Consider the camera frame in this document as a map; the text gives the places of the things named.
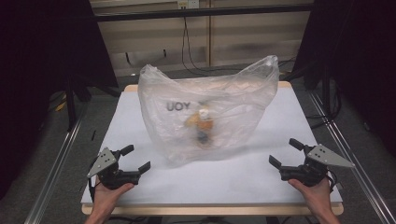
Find person's right hand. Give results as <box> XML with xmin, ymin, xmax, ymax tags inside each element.
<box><xmin>288</xmin><ymin>177</ymin><xmax>334</xmax><ymax>216</ymax></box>

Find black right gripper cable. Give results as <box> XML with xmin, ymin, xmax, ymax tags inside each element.
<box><xmin>325</xmin><ymin>169</ymin><xmax>339</xmax><ymax>192</ymax></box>

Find black horizontal bar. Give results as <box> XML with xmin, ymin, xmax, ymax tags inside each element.
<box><xmin>92</xmin><ymin>3</ymin><xmax>316</xmax><ymax>22</ymax></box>

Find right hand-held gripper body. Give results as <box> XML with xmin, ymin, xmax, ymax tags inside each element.
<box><xmin>279</xmin><ymin>144</ymin><xmax>356</xmax><ymax>188</ymax></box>

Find black floor cable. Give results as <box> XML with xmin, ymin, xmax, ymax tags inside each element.
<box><xmin>304</xmin><ymin>77</ymin><xmax>344</xmax><ymax>130</ymax></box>

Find silver floor rail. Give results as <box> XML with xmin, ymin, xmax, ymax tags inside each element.
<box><xmin>23</xmin><ymin>102</ymin><xmax>90</xmax><ymax>224</ymax></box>
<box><xmin>307</xmin><ymin>91</ymin><xmax>396</xmax><ymax>224</ymax></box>

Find white wall power outlet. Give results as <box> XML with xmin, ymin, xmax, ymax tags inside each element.
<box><xmin>177</xmin><ymin>0</ymin><xmax>200</xmax><ymax>9</ymax></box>

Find person's left hand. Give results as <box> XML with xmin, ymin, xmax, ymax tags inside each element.
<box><xmin>92</xmin><ymin>176</ymin><xmax>135</xmax><ymax>216</ymax></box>

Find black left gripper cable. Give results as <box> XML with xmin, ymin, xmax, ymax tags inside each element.
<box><xmin>87</xmin><ymin>157</ymin><xmax>101</xmax><ymax>203</ymax></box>

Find clear plastic bag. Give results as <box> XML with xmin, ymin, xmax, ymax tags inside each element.
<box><xmin>137</xmin><ymin>55</ymin><xmax>280</xmax><ymax>169</ymax></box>

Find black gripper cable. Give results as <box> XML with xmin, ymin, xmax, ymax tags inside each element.
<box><xmin>325</xmin><ymin>169</ymin><xmax>339</xmax><ymax>192</ymax></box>
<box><xmin>87</xmin><ymin>157</ymin><xmax>101</xmax><ymax>203</ymax></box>

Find orange bottle with white cap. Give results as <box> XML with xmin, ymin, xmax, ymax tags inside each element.
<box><xmin>186</xmin><ymin>107</ymin><xmax>215</xmax><ymax>147</ymax></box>

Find black metal stand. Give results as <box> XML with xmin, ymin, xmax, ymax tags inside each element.
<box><xmin>64</xmin><ymin>74</ymin><xmax>94</xmax><ymax>133</ymax></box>
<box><xmin>303</xmin><ymin>66</ymin><xmax>332</xmax><ymax>118</ymax></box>

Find black hanging wall cable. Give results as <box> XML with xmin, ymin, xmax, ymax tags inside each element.
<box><xmin>180</xmin><ymin>16</ymin><xmax>244</xmax><ymax>77</ymax></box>

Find black curtain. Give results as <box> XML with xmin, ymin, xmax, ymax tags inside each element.
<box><xmin>292</xmin><ymin>0</ymin><xmax>396</xmax><ymax>157</ymax></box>
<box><xmin>0</xmin><ymin>0</ymin><xmax>120</xmax><ymax>200</ymax></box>

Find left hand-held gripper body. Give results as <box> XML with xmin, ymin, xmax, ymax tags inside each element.
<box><xmin>87</xmin><ymin>147</ymin><xmax>141</xmax><ymax>190</ymax></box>

